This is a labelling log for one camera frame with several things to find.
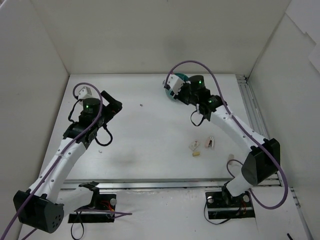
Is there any white boxed eraser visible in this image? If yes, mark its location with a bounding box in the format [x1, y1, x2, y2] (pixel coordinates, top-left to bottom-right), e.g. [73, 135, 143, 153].
[189, 140, 201, 152]

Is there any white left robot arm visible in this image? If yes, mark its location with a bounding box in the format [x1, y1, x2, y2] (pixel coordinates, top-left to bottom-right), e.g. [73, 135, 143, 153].
[13, 91, 123, 234]

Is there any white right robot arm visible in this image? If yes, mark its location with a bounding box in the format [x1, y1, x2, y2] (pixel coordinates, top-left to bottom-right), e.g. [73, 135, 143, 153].
[168, 74, 280, 206]

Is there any teal round compartment organizer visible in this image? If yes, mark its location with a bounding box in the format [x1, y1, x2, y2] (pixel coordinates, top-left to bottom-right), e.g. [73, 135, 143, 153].
[162, 73, 189, 100]

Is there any small tan eraser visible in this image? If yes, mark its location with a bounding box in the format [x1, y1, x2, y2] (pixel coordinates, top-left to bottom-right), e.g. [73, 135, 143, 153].
[192, 151, 201, 157]

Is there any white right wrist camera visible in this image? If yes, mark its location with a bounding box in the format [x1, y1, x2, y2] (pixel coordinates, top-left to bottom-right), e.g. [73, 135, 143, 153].
[164, 74, 185, 99]

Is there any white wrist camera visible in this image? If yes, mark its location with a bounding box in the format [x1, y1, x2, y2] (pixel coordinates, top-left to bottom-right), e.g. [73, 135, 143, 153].
[77, 86, 93, 100]
[164, 74, 185, 99]

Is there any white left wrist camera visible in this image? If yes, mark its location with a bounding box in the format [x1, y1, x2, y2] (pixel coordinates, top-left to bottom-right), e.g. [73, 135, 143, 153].
[77, 86, 93, 100]

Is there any aluminium front rail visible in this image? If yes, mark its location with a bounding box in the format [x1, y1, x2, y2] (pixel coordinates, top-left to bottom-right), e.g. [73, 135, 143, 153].
[61, 177, 231, 190]

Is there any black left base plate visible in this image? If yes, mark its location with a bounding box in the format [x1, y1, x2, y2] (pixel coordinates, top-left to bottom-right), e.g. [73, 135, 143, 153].
[67, 193, 117, 224]

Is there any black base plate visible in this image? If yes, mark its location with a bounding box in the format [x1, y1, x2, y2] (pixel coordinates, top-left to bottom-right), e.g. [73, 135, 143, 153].
[67, 193, 117, 224]
[204, 191, 256, 224]

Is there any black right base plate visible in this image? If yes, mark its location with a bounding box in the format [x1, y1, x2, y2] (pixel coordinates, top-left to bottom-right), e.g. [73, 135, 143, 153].
[204, 191, 256, 224]

